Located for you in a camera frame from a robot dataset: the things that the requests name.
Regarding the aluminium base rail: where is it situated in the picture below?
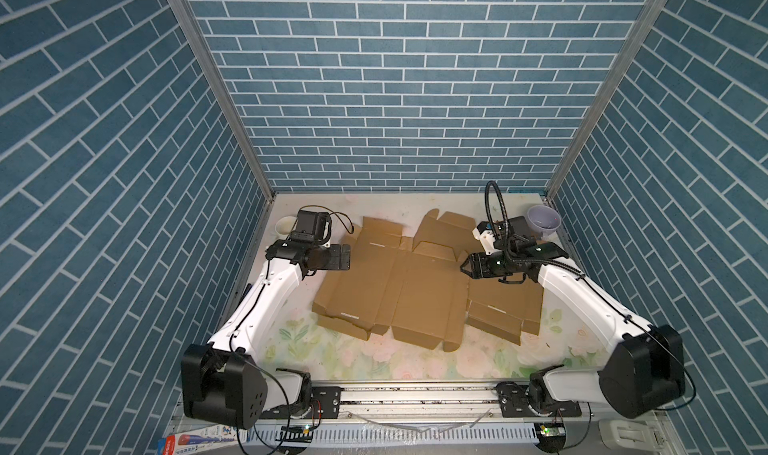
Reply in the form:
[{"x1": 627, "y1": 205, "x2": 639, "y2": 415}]
[{"x1": 167, "y1": 382, "x2": 667, "y2": 432}]

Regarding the aluminium right corner post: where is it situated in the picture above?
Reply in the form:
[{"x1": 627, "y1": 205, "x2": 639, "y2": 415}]
[{"x1": 545, "y1": 0, "x2": 668, "y2": 203}]

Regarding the aluminium left corner post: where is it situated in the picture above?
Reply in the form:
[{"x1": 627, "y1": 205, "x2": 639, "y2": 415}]
[{"x1": 167, "y1": 0, "x2": 275, "y2": 203}]

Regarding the brown cardboard box lower sheet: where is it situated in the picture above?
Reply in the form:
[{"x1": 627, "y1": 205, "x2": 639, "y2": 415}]
[{"x1": 414, "y1": 208, "x2": 544, "y2": 345}]

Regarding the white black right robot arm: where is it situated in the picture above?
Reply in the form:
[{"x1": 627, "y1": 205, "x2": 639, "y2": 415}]
[{"x1": 461, "y1": 221, "x2": 691, "y2": 419}]

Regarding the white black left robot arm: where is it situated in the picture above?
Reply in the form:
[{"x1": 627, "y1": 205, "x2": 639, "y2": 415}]
[{"x1": 180, "y1": 206, "x2": 351, "y2": 429}]

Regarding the white red blue carton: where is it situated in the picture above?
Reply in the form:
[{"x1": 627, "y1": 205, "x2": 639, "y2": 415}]
[{"x1": 156, "y1": 430, "x2": 236, "y2": 455}]

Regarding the lavender ceramic mug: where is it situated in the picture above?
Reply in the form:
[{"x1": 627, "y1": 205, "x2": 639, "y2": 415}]
[{"x1": 525, "y1": 205, "x2": 562, "y2": 239}]

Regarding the white ceramic mug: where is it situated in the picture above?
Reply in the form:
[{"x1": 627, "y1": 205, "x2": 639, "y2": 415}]
[{"x1": 274, "y1": 216, "x2": 297, "y2": 239}]

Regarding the brown cardboard box sheet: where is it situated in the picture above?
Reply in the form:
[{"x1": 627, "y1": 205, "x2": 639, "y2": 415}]
[
  {"x1": 312, "y1": 209, "x2": 470, "y2": 352},
  {"x1": 414, "y1": 208, "x2": 544, "y2": 345}
]

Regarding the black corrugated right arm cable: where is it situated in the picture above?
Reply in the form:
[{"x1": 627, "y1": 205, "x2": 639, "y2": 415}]
[{"x1": 483, "y1": 180, "x2": 517, "y2": 264}]

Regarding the aluminium corner post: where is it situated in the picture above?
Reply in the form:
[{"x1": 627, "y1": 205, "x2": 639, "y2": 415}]
[
  {"x1": 167, "y1": 0, "x2": 275, "y2": 203},
  {"x1": 545, "y1": 0, "x2": 668, "y2": 203}
]

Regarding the white slotted cable duct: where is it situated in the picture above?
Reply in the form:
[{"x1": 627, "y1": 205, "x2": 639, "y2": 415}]
[{"x1": 249, "y1": 422, "x2": 539, "y2": 448}]

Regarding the brown cardboard box top sheet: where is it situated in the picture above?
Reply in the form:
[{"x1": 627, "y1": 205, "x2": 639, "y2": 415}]
[{"x1": 312, "y1": 209, "x2": 470, "y2": 352}]

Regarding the white plastic device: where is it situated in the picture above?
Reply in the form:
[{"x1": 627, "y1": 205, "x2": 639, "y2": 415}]
[{"x1": 598, "y1": 419, "x2": 659, "y2": 452}]

